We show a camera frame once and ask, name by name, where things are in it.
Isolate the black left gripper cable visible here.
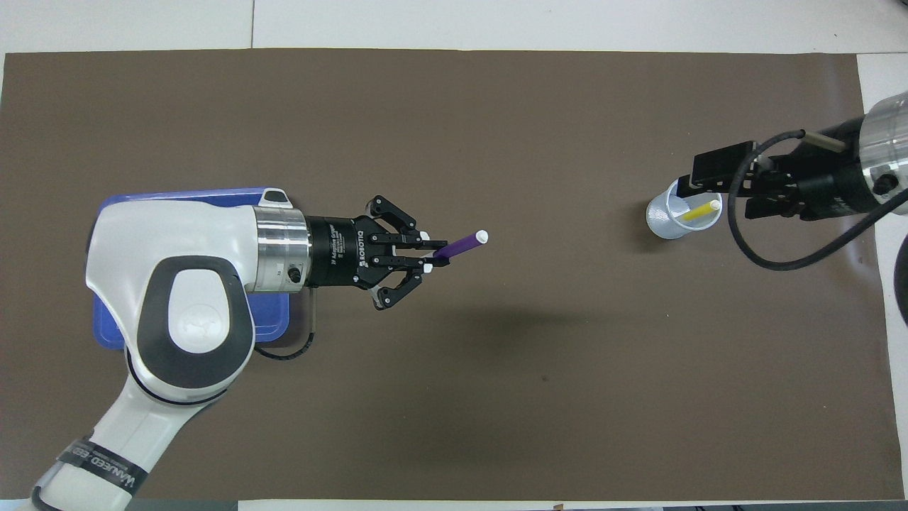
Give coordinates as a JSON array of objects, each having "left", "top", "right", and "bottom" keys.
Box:
[{"left": 253, "top": 287, "right": 318, "bottom": 362}]

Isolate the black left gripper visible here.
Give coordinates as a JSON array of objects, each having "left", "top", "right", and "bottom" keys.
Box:
[{"left": 305, "top": 194, "right": 452, "bottom": 312}]

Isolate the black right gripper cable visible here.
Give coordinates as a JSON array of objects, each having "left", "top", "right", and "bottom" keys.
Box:
[{"left": 727, "top": 130, "right": 908, "bottom": 272}]

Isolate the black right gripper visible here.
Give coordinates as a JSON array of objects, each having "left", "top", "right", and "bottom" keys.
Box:
[{"left": 677, "top": 117, "right": 873, "bottom": 221}]

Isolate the blue plastic tray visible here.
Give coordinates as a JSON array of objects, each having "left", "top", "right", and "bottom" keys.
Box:
[{"left": 89, "top": 187, "right": 292, "bottom": 353}]

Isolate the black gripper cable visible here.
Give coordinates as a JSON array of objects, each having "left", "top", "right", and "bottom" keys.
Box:
[
  {"left": 727, "top": 130, "right": 908, "bottom": 272},
  {"left": 253, "top": 287, "right": 318, "bottom": 362}
]

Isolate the brown table mat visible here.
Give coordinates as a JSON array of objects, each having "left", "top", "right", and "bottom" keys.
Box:
[{"left": 0, "top": 48, "right": 905, "bottom": 501}]

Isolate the translucent plastic cup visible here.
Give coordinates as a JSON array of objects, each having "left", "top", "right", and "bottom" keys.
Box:
[{"left": 646, "top": 181, "right": 723, "bottom": 241}]

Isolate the purple marker pen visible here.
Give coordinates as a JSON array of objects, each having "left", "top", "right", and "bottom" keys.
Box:
[{"left": 431, "top": 229, "right": 490, "bottom": 262}]

